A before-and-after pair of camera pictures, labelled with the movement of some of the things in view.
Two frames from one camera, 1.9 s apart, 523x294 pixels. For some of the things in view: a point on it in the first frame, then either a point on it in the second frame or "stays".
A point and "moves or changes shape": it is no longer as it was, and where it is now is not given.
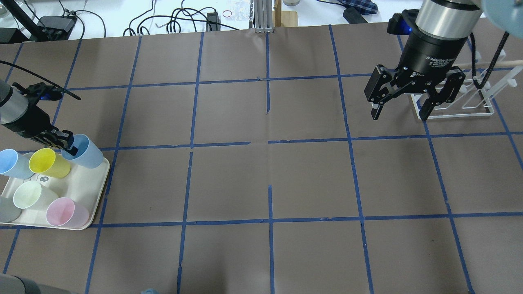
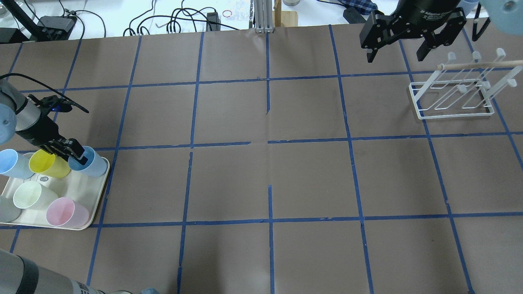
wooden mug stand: [283, 18] stays
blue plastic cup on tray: [15, 165] stays
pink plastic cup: [64, 212] stays
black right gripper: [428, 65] to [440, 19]
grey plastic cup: [9, 212] stays
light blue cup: [88, 155] moves or changes shape
